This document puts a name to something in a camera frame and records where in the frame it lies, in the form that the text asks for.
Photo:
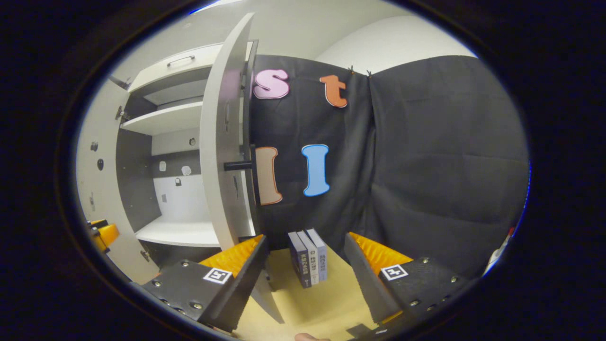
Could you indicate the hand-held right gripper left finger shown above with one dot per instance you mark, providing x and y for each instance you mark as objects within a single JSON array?
[{"x": 241, "y": 289}]

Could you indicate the dark blue book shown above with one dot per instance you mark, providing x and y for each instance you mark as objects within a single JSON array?
[{"x": 299, "y": 260}]

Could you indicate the white object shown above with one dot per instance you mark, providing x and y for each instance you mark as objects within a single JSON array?
[{"x": 497, "y": 255}]

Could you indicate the white cabinet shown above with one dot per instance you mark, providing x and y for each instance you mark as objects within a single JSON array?
[{"x": 177, "y": 199}]

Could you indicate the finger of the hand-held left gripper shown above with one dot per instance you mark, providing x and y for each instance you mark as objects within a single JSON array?
[
  {"x": 97, "y": 223},
  {"x": 108, "y": 235}
]

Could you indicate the white cabinet drawer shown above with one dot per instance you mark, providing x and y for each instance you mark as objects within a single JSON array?
[{"x": 199, "y": 64}]

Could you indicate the black backdrop cloth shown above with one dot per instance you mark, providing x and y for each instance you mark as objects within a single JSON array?
[{"x": 426, "y": 156}]

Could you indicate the white spine book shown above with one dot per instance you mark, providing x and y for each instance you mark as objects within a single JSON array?
[{"x": 312, "y": 260}]

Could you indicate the white cabinet shelf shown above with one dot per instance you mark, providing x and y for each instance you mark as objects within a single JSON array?
[{"x": 165, "y": 121}]

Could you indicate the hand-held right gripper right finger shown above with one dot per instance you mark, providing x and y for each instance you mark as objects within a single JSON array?
[{"x": 367, "y": 284}]

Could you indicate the white cabinet door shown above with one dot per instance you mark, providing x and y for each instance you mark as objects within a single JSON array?
[
  {"x": 220, "y": 142},
  {"x": 102, "y": 203}
]

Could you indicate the grey blue book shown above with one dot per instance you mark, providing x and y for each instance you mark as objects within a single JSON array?
[{"x": 322, "y": 258}]

